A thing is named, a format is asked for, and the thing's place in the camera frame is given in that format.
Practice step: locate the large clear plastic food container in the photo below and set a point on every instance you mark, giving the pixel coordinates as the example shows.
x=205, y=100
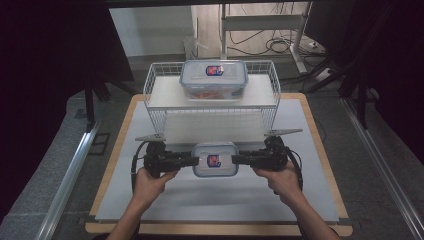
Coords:
x=214, y=80

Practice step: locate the aluminium floor rail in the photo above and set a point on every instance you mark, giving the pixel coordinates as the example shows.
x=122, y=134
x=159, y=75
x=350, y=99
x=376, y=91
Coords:
x=383, y=166
x=68, y=173

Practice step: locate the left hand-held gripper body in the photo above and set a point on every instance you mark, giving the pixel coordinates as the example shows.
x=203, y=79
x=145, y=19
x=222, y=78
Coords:
x=159, y=160

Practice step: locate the person's right hand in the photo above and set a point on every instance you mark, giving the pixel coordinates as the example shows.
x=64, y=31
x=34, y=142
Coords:
x=283, y=185

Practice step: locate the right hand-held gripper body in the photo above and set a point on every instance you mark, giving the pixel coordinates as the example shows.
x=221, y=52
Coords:
x=273, y=156

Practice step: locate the white power strip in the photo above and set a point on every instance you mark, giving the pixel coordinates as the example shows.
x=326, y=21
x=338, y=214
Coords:
x=324, y=74

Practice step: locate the white metal desk frame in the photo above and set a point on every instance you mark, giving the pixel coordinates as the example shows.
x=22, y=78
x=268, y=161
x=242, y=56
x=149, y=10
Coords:
x=260, y=22

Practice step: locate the small clear plastic food container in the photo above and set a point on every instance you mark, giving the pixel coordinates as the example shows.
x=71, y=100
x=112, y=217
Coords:
x=215, y=160

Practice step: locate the pale grey table mat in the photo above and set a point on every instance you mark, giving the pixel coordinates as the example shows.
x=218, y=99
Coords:
x=213, y=200

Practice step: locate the person's left hand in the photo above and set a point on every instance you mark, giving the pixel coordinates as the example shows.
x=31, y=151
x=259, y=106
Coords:
x=150, y=186

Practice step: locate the black stand legs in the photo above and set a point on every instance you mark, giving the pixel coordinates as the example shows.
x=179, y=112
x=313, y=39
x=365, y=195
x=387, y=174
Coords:
x=361, y=100
x=89, y=100

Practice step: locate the black curtain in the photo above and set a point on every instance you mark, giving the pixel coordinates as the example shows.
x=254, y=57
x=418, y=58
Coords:
x=50, y=66
x=400, y=66

